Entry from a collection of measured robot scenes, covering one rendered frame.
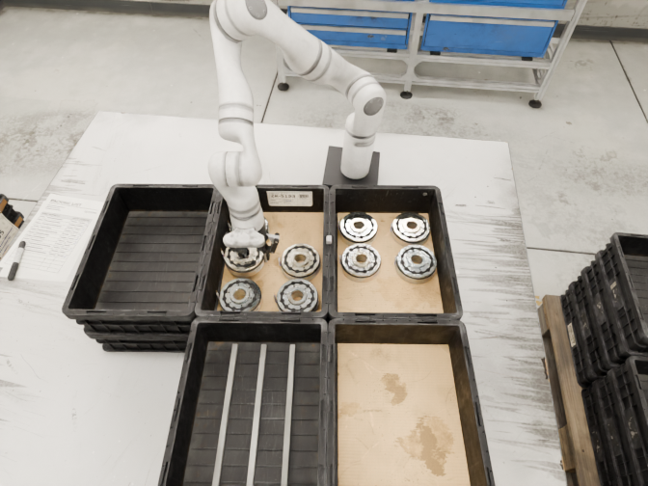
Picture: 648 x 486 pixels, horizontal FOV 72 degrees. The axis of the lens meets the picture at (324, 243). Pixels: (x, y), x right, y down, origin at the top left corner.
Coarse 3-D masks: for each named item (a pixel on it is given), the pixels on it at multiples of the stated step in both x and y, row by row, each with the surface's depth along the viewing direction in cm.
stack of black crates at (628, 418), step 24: (600, 384) 153; (624, 384) 140; (600, 408) 150; (624, 408) 139; (600, 432) 151; (624, 432) 136; (600, 456) 148; (624, 456) 137; (600, 480) 146; (624, 480) 136
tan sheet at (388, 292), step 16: (384, 224) 125; (384, 240) 122; (384, 256) 119; (384, 272) 116; (352, 288) 113; (368, 288) 113; (384, 288) 113; (400, 288) 113; (416, 288) 113; (432, 288) 113; (352, 304) 110; (368, 304) 110; (384, 304) 110; (400, 304) 110; (416, 304) 110; (432, 304) 110
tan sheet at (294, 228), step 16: (272, 224) 126; (288, 224) 126; (304, 224) 125; (320, 224) 125; (288, 240) 122; (304, 240) 122; (320, 240) 122; (272, 256) 119; (320, 256) 119; (224, 272) 116; (272, 272) 116; (320, 272) 116; (272, 288) 113; (320, 288) 113; (272, 304) 111; (320, 304) 111
